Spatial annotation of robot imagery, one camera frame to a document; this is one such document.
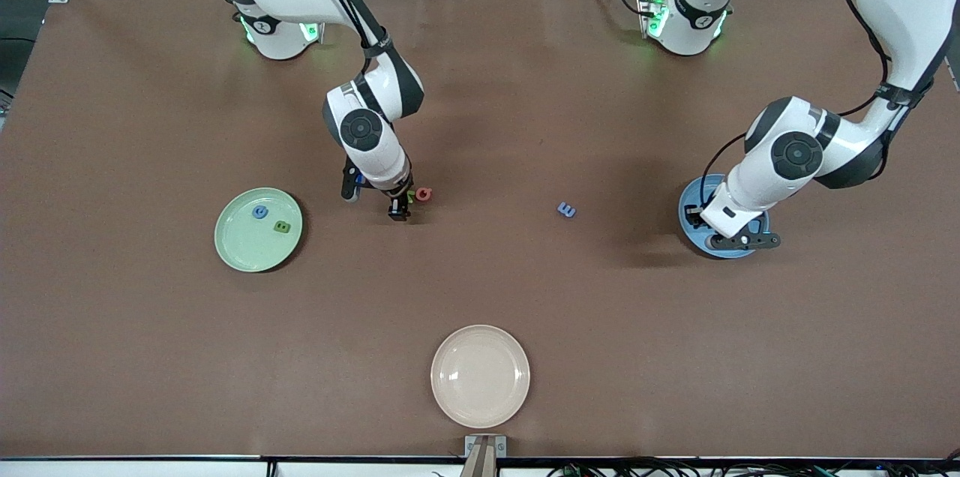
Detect light green plate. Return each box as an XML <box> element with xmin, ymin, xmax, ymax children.
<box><xmin>214</xmin><ymin>187</ymin><xmax>304</xmax><ymax>273</ymax></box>

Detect beige plate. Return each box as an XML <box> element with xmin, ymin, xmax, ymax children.
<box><xmin>430</xmin><ymin>324</ymin><xmax>531</xmax><ymax>430</ymax></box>

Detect blue plate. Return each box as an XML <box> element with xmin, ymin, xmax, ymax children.
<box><xmin>677</xmin><ymin>174</ymin><xmax>770</xmax><ymax>260</ymax></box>

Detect tangled black floor cables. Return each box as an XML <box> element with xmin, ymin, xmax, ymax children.
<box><xmin>547</xmin><ymin>457</ymin><xmax>960</xmax><ymax>477</ymax></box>

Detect white front frame rail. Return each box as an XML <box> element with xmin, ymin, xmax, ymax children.
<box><xmin>0</xmin><ymin>457</ymin><xmax>960</xmax><ymax>477</ymax></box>

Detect brown table mat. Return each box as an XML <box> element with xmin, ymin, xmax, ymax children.
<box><xmin>0</xmin><ymin>0</ymin><xmax>960</xmax><ymax>459</ymax></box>

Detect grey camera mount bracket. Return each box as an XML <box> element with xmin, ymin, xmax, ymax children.
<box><xmin>464</xmin><ymin>435</ymin><xmax>508</xmax><ymax>477</ymax></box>

